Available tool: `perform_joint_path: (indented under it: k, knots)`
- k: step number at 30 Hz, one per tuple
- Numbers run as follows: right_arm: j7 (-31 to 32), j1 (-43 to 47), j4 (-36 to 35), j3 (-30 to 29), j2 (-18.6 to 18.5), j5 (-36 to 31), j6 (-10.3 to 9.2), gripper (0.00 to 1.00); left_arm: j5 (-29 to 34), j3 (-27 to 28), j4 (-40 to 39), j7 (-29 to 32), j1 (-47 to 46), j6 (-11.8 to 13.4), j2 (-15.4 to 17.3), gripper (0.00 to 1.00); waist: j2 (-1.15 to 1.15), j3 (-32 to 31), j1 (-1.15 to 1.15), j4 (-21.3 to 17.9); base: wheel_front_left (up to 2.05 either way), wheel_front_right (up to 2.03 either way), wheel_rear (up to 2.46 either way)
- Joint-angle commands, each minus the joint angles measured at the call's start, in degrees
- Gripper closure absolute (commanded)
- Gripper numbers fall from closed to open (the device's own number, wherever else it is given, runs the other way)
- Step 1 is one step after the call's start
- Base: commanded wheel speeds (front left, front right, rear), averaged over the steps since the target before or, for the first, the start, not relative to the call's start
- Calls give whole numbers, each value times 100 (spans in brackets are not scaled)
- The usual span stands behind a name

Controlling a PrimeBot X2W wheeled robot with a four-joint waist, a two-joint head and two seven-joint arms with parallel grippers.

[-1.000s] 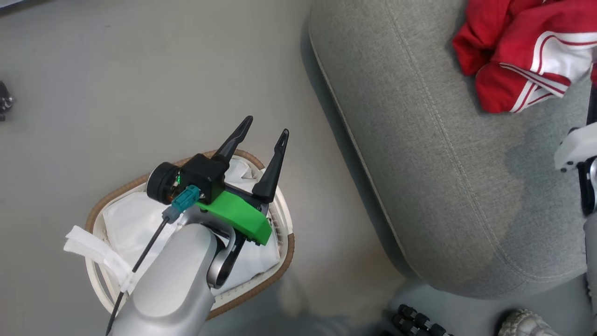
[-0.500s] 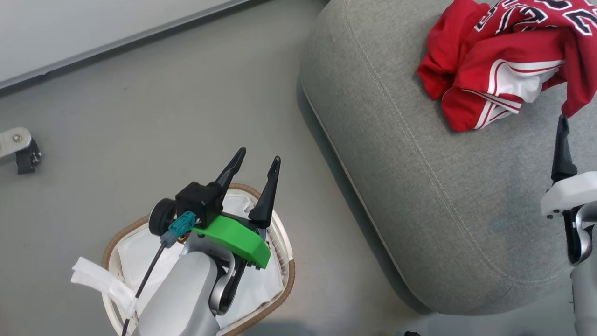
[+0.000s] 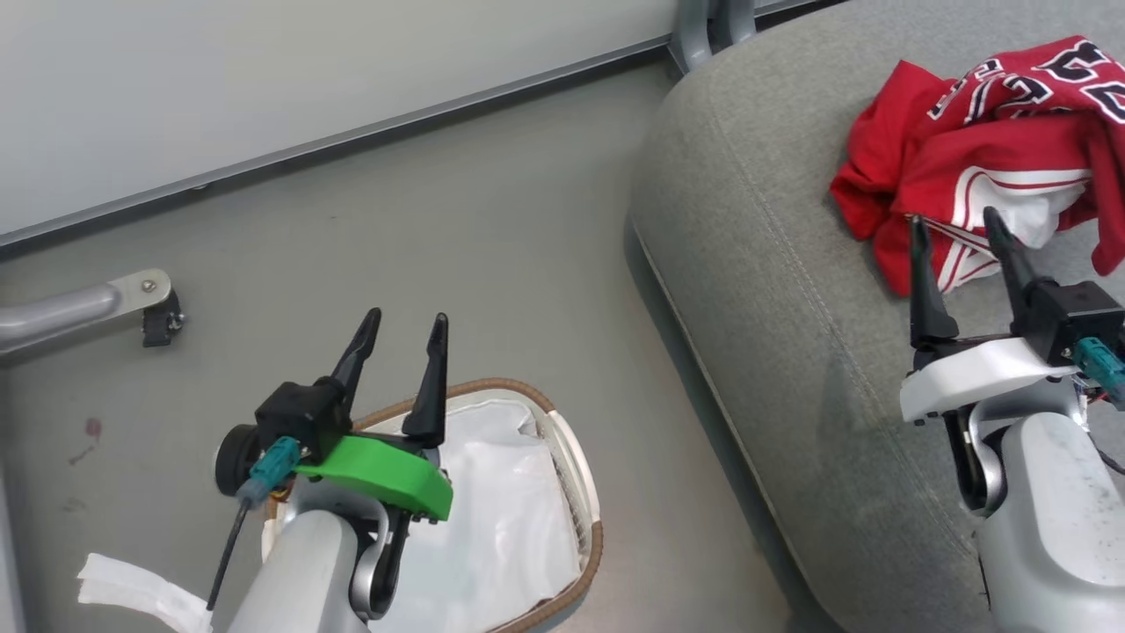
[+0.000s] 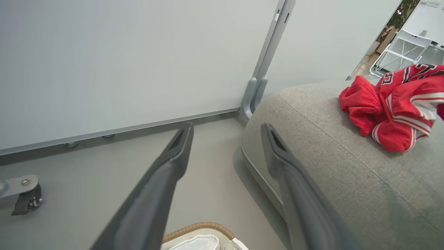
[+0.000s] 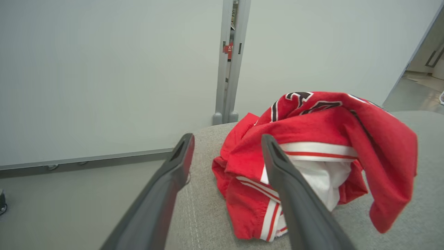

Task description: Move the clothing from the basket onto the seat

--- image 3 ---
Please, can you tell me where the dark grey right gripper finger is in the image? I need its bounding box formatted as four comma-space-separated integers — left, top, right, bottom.
983, 207, 1044, 319
908, 215, 961, 350

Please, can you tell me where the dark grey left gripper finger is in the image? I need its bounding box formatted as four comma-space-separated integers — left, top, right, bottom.
402, 312, 450, 449
330, 307, 384, 416

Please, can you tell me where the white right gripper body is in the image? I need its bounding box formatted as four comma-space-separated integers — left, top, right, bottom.
899, 336, 1084, 426

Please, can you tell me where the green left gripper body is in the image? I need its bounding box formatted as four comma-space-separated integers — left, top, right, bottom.
294, 433, 454, 521

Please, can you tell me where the red and white jersey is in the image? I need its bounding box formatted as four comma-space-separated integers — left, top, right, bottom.
830, 35, 1125, 297

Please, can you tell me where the grey fabric sofa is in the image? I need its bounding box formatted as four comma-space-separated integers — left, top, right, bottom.
628, 0, 1125, 633

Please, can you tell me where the black caster wheel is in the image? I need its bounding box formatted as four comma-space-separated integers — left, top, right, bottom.
142, 290, 186, 349

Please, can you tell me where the wicker laundry basket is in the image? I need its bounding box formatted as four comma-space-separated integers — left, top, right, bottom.
262, 377, 606, 633

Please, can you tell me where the white fabric strip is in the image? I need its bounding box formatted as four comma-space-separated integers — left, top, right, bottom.
76, 551, 214, 633

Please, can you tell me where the grey metal partition foot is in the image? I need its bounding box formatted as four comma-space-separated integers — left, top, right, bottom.
0, 268, 174, 357

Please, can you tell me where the black cable with teal plug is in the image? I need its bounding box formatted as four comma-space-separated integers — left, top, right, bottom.
206, 436, 305, 613
1071, 337, 1125, 477

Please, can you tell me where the aluminium partition base rail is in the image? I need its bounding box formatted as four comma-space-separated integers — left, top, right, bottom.
0, 33, 685, 261

